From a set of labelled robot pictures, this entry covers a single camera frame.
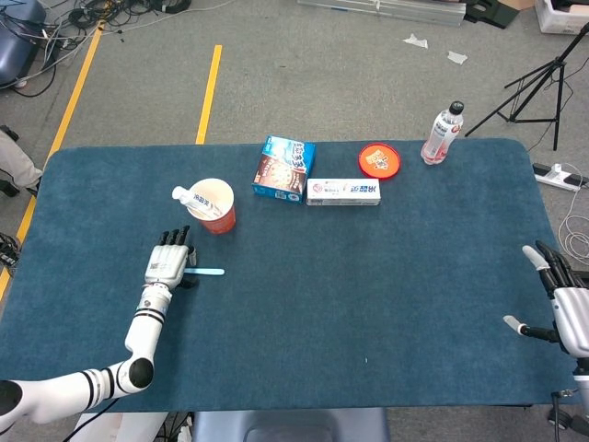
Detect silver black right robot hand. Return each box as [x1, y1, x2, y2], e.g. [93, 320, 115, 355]
[502, 239, 589, 358]

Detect aluminium profile rails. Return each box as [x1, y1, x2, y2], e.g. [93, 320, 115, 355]
[296, 0, 466, 27]

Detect white coiled cable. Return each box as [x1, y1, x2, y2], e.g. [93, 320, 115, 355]
[558, 163, 589, 267]

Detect blue snack box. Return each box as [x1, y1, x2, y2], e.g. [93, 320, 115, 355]
[251, 134, 318, 204]

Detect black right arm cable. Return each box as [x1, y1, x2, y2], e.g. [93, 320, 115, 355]
[549, 390, 568, 442]

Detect black tripod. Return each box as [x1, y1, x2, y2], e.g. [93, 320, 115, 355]
[464, 20, 589, 152]

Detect navy rounded chair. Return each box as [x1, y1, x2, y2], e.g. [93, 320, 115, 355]
[0, 0, 47, 87]

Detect white patterned toothpaste tube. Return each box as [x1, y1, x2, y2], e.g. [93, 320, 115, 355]
[171, 183, 225, 221]

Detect grey sneaker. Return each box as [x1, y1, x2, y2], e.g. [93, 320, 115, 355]
[0, 232, 22, 277]

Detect white power strip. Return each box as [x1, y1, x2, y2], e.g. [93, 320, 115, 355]
[532, 162, 589, 192]

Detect white plastic bin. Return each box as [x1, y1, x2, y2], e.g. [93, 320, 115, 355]
[535, 0, 589, 35]

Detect white toothpaste box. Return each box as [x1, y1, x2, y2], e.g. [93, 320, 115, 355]
[306, 178, 382, 207]

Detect blue felt table mat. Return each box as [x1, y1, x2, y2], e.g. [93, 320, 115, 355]
[0, 137, 579, 416]

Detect red paper cup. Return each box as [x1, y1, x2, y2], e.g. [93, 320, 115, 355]
[185, 177, 237, 236]

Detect clear bottle with pink drink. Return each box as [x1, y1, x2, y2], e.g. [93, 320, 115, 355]
[420, 99, 465, 166]

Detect tangled floor cable bundle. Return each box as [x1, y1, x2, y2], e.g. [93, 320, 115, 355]
[0, 0, 236, 98]

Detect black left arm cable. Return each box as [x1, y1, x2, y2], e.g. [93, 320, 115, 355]
[62, 398, 121, 442]

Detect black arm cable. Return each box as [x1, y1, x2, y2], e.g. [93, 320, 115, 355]
[62, 398, 121, 442]
[549, 390, 568, 442]

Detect red round lid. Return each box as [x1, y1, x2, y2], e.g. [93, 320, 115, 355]
[356, 142, 402, 180]

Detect beige trouser leg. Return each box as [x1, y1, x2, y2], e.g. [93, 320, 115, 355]
[0, 124, 43, 198]

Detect black cables under table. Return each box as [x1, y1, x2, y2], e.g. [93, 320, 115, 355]
[156, 411, 194, 442]

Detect black foam brackets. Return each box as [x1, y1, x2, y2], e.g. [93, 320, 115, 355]
[463, 0, 520, 29]

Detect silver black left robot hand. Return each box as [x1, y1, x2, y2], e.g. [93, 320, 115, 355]
[144, 225, 202, 290]

